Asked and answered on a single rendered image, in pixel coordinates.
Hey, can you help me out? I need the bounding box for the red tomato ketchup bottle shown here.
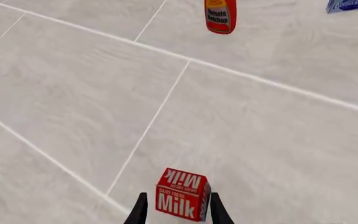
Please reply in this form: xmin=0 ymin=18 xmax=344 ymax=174
xmin=204 ymin=0 xmax=238 ymax=35

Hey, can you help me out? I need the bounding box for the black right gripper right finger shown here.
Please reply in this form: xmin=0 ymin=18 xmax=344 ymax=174
xmin=209 ymin=192 xmax=236 ymax=224

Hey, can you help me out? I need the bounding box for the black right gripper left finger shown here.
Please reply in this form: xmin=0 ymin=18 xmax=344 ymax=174
xmin=122 ymin=192 xmax=149 ymax=224

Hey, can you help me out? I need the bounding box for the red milk carton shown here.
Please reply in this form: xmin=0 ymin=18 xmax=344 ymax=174
xmin=155 ymin=167 xmax=212 ymax=222

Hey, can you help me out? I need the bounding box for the blue printed box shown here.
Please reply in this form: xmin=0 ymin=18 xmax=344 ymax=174
xmin=325 ymin=0 xmax=358 ymax=15

